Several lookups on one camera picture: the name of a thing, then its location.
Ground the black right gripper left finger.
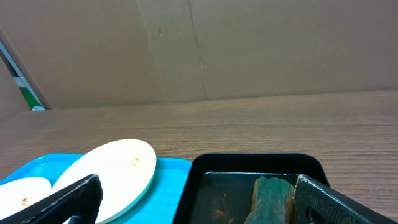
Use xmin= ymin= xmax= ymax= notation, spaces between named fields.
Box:
xmin=1 ymin=174 xmax=103 ymax=224

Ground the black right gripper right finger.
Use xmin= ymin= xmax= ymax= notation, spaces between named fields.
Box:
xmin=292 ymin=174 xmax=397 ymax=224

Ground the green yellow sponge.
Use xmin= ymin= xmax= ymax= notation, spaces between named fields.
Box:
xmin=244 ymin=176 xmax=295 ymax=224

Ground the white plate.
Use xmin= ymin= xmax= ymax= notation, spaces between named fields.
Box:
xmin=52 ymin=139 xmax=157 ymax=223
xmin=1 ymin=177 xmax=52 ymax=219

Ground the blue plastic tray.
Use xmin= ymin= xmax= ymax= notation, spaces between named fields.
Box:
xmin=1 ymin=153 xmax=191 ymax=224

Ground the black water tray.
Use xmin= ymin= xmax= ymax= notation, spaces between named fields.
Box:
xmin=172 ymin=153 xmax=328 ymax=224

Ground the brown cardboard backdrop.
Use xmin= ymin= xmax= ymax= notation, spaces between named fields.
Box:
xmin=1 ymin=1 xmax=397 ymax=109

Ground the green white post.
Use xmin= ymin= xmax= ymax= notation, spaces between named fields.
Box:
xmin=1 ymin=31 xmax=51 ymax=111

